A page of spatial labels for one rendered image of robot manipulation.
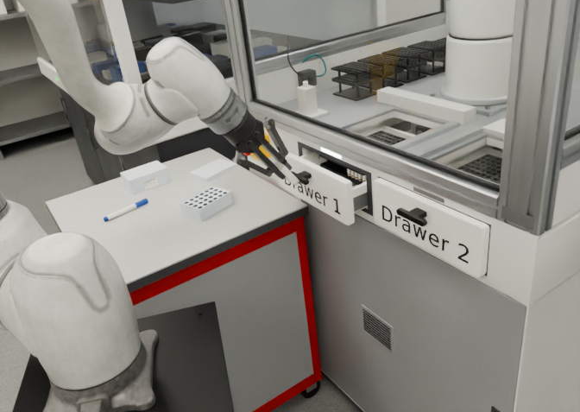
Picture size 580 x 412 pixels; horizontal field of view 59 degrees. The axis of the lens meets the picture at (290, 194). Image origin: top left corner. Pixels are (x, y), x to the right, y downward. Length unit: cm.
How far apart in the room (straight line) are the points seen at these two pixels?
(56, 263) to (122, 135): 34
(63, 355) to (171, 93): 48
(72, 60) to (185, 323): 52
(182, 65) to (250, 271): 65
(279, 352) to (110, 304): 88
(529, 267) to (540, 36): 38
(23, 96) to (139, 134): 430
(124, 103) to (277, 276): 69
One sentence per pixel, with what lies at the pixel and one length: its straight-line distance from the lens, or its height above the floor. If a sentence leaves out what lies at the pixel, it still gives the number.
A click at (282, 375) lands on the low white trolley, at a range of 170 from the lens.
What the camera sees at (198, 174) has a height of 78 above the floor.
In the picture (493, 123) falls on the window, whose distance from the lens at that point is 93.
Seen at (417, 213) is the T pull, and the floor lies 91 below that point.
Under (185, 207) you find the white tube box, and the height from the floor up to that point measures 79.
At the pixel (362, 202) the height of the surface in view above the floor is 85.
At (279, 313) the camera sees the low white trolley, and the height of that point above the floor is 44.
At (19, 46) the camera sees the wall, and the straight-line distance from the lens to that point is 527.
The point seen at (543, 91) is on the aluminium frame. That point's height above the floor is 118.
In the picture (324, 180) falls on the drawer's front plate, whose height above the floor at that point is 91.
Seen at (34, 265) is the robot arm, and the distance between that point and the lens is 83.
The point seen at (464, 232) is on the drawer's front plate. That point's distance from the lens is 101.
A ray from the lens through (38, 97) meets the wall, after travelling 535.
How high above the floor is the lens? 144
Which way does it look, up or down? 27 degrees down
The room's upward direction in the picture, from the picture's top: 7 degrees counter-clockwise
